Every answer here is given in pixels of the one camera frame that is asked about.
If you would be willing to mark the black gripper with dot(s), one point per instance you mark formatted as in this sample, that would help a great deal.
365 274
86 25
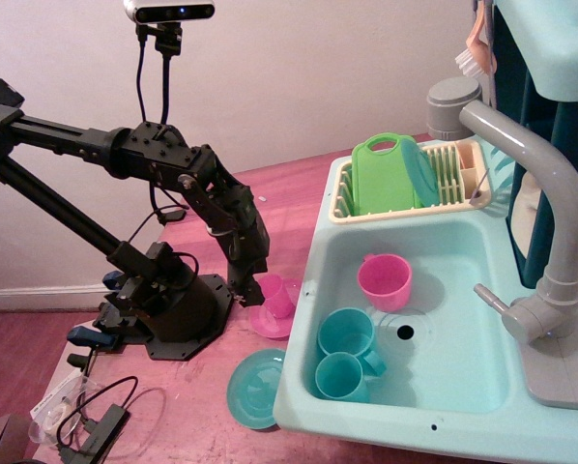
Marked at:
244 240

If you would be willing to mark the pink plastic cup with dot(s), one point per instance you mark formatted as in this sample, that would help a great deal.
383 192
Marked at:
276 297

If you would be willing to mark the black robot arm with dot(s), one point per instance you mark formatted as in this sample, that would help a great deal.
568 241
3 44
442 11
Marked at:
162 300

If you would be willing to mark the pink mug in sink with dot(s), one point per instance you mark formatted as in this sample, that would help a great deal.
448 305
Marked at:
386 280

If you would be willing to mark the teal toy sink unit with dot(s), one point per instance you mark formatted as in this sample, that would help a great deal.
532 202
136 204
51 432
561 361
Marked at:
455 380

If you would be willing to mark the pink plastic plate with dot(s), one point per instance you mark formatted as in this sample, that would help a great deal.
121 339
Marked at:
262 321

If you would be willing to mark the teal plastic plate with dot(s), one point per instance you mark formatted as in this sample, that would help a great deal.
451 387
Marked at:
252 388

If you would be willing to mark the large teal mug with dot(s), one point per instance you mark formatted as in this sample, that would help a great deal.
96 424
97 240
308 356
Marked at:
351 330

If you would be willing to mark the small teal mug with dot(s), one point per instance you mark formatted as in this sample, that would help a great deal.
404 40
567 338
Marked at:
339 377

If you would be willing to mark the blue table clamp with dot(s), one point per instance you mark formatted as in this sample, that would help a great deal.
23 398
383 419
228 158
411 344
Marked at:
83 336

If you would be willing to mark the green cutting board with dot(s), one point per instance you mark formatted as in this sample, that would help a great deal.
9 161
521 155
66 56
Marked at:
380 180

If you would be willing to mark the black usb hub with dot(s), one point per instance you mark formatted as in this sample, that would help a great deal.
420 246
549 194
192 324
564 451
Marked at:
97 445

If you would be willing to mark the teal plate in rack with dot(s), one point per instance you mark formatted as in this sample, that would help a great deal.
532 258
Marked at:
420 172

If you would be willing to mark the clear plastic bag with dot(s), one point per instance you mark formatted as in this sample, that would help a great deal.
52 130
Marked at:
56 405

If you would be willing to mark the cream dish rack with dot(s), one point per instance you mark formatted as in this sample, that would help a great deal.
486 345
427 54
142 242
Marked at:
462 184

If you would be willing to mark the grey cylindrical knob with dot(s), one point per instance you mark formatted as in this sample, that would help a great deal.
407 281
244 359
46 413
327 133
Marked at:
445 100

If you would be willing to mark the pink dish brush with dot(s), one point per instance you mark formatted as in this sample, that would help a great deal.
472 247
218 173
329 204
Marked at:
477 59

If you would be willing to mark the grey depth camera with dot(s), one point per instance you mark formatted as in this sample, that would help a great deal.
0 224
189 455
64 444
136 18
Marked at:
158 12

